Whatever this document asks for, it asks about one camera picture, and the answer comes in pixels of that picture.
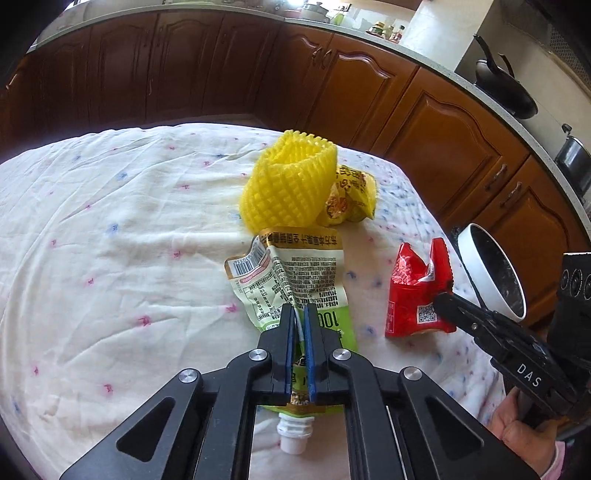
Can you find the person's right hand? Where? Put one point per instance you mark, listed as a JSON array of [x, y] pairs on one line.
[[521, 436]]

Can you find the yellow snack packet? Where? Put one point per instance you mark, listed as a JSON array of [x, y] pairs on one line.
[[353, 196]]

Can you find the light kitchen countertop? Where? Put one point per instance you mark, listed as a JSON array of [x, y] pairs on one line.
[[438, 60]]

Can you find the wooden lower cabinets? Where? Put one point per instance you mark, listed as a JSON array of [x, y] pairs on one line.
[[184, 69]]

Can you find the green drink pouch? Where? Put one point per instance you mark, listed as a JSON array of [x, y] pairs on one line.
[[304, 272]]

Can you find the group of seasoning jars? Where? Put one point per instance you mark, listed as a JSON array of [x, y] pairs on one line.
[[385, 31]]

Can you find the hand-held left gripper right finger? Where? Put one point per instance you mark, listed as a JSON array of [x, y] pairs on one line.
[[308, 350]]

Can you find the yellow foam fruit net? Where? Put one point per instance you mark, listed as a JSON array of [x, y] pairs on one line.
[[286, 194]]

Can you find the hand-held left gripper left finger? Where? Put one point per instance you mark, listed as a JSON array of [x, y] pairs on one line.
[[290, 350]]

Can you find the white flower-print tablecloth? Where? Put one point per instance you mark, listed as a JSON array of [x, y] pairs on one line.
[[115, 254]]

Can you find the white bowl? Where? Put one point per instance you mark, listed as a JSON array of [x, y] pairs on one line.
[[467, 249]]

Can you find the green cup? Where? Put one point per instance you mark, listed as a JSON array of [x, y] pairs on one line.
[[339, 19]]

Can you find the person's right forearm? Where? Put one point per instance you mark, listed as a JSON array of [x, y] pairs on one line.
[[556, 466]]

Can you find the steel pot on counter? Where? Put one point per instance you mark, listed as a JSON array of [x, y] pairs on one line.
[[315, 11]]

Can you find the black wok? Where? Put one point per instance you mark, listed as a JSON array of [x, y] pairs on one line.
[[508, 97]]

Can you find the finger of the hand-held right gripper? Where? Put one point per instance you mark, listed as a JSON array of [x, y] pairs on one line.
[[471, 318]]

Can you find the steel cooking pot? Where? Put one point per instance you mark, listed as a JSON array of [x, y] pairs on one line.
[[575, 159]]

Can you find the red snack packet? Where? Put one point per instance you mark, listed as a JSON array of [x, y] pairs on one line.
[[406, 295]]

